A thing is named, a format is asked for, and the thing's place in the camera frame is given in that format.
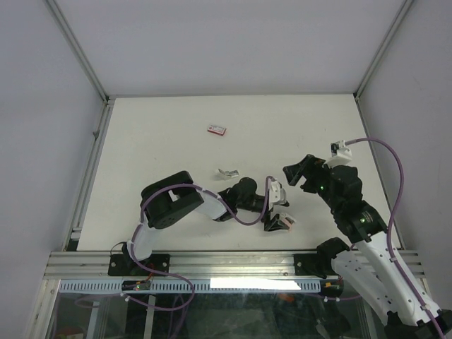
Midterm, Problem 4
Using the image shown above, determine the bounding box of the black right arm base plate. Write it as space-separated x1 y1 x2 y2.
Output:
293 253 323 278

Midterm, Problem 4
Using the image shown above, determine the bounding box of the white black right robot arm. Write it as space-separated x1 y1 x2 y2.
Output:
283 155 451 338

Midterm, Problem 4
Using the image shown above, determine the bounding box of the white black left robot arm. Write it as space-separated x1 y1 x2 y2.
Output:
121 171 296 275

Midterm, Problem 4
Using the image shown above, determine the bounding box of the aluminium frame post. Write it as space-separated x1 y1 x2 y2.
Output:
44 0 111 103
354 0 416 102

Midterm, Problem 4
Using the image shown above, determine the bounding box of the white slotted cable duct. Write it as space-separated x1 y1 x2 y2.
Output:
59 278 321 295

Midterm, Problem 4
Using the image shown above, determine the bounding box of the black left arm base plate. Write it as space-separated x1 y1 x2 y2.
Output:
107 253 170 277

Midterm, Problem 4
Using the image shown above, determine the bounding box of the aluminium mounting rail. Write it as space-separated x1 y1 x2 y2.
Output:
45 251 424 280

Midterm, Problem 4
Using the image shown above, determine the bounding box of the white stapler magazine part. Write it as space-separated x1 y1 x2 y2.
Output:
215 169 239 180

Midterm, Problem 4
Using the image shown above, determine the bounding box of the left aluminium frame post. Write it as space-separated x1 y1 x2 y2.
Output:
44 0 111 103

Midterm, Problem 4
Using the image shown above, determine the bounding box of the right aluminium frame post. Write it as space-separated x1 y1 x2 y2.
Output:
354 0 416 102

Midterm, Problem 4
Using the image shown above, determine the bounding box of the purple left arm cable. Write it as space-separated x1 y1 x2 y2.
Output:
129 175 276 262

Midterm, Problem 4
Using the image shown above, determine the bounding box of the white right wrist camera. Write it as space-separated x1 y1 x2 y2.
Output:
324 140 352 169

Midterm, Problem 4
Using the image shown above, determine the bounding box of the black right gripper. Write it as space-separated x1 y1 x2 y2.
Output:
282 154 340 213

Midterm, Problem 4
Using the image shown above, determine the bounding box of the red white staple box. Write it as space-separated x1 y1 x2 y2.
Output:
207 124 227 136

